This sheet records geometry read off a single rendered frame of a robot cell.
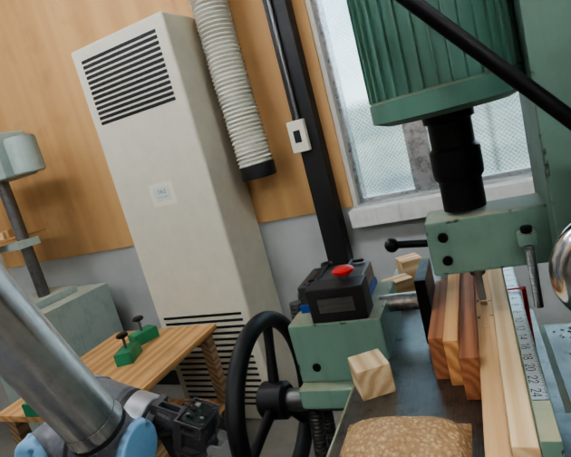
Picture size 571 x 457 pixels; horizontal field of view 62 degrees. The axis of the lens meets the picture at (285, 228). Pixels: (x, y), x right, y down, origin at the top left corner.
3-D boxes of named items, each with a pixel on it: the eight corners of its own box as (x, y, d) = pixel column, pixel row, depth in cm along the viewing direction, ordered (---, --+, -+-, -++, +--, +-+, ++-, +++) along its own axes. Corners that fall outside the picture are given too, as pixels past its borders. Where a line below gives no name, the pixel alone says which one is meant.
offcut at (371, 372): (396, 391, 55) (390, 363, 54) (363, 402, 55) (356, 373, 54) (384, 374, 59) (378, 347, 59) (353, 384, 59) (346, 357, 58)
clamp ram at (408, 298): (391, 318, 73) (379, 264, 72) (441, 314, 70) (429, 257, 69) (382, 347, 65) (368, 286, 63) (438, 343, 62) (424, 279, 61)
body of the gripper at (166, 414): (202, 432, 79) (141, 411, 83) (201, 472, 82) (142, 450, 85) (223, 404, 86) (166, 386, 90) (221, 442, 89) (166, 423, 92)
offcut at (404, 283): (408, 291, 83) (403, 272, 83) (417, 296, 80) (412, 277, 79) (384, 299, 83) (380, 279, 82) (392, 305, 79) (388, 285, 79)
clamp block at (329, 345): (327, 336, 81) (314, 287, 80) (406, 329, 76) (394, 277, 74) (301, 384, 68) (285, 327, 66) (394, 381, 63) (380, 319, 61)
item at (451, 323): (455, 303, 74) (448, 269, 73) (466, 301, 73) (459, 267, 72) (451, 385, 53) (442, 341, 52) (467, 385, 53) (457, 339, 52)
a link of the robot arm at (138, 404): (119, 449, 86) (150, 416, 95) (140, 458, 85) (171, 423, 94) (117, 408, 84) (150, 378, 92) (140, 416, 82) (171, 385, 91)
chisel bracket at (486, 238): (439, 269, 66) (426, 211, 64) (552, 255, 60) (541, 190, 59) (436, 289, 59) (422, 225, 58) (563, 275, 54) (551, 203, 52)
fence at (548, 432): (498, 254, 90) (492, 227, 89) (507, 253, 89) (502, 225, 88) (550, 504, 36) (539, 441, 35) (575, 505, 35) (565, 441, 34)
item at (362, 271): (318, 290, 78) (310, 258, 77) (383, 282, 74) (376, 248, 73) (292, 326, 66) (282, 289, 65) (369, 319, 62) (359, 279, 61)
